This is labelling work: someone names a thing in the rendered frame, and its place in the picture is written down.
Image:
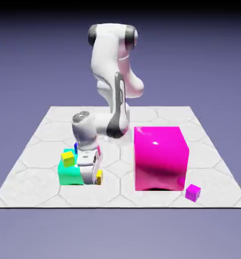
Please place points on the large magenta box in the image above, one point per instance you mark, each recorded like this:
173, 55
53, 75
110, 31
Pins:
160, 159

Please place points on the small purple cube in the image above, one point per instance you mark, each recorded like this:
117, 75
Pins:
192, 193

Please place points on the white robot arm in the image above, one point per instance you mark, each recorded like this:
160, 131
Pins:
104, 60

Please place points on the small blue cube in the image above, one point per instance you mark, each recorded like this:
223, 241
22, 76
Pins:
76, 148

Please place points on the large green box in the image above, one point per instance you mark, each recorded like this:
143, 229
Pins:
69, 175

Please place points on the small yellow cube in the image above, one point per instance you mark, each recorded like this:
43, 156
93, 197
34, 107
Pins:
68, 159
99, 177

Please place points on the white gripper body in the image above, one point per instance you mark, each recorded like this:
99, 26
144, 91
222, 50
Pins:
88, 175

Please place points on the small pink cube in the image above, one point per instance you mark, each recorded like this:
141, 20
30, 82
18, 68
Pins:
99, 150

